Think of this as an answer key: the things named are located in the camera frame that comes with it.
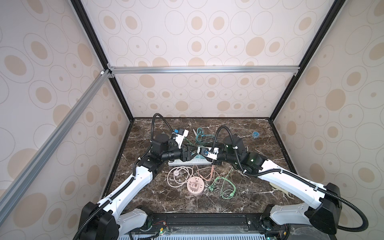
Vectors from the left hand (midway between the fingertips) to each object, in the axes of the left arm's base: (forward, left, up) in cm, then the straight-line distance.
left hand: (201, 150), depth 69 cm
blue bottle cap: (+31, -41, -28) cm, 58 cm away
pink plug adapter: (-10, +3, -21) cm, 23 cm away
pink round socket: (-4, +3, -25) cm, 26 cm away
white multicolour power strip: (-6, +3, +2) cm, 7 cm away
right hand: (+4, -2, -3) cm, 5 cm away
